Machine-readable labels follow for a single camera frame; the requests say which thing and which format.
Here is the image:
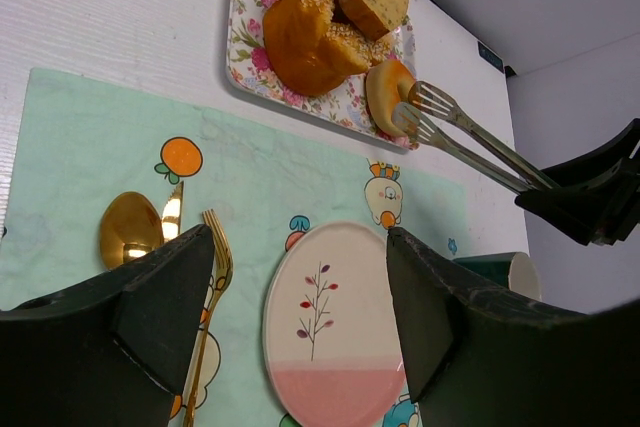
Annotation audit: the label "pink white ceramic plate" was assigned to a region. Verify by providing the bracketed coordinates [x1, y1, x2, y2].
[262, 221, 405, 426]

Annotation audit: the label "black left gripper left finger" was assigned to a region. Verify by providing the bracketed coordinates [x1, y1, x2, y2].
[1, 224, 214, 426]

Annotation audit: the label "floral rectangular tray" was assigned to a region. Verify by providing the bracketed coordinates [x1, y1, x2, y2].
[226, 0, 418, 150]

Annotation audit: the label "blue right corner label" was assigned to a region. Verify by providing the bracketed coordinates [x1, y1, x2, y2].
[477, 41, 504, 73]

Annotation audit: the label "gold knife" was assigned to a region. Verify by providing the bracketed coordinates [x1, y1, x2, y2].
[161, 182, 184, 242]

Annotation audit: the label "metal serving tongs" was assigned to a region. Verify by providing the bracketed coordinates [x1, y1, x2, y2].
[390, 80, 563, 195]

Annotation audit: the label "dark green mug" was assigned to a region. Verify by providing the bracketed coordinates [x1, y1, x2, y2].
[454, 252, 541, 301]

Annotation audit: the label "orange glazed donut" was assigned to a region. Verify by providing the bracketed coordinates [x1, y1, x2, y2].
[365, 59, 416, 138]

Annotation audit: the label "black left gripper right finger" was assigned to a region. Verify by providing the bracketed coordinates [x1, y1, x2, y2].
[386, 228, 639, 426]

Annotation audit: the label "large sugared bread loaf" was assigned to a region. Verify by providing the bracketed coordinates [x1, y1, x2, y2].
[263, 0, 394, 97]

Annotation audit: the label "gold spoon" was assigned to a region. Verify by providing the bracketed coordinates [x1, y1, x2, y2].
[99, 191, 164, 270]

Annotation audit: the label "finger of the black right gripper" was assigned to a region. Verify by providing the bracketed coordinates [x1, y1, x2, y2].
[515, 158, 639, 246]
[542, 118, 639, 188]

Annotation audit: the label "mint cartoon placemat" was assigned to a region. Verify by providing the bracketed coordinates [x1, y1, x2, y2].
[0, 66, 466, 427]

